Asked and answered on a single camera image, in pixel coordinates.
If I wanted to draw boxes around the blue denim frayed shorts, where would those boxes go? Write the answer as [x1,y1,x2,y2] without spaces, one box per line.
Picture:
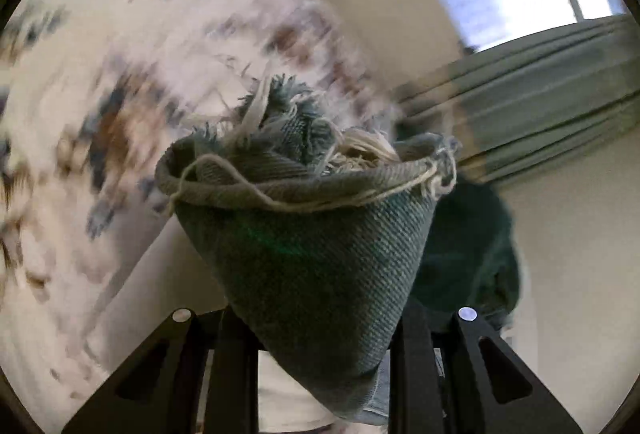
[155,76,457,419]

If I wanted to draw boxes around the dark green fleece blanket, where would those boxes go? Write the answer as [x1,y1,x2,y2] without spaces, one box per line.
[411,174,521,332]

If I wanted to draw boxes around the right green curtain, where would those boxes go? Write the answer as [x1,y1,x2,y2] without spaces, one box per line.
[395,15,639,184]

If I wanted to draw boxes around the floral bed sheet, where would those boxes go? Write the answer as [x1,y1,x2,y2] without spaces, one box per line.
[1,0,390,433]

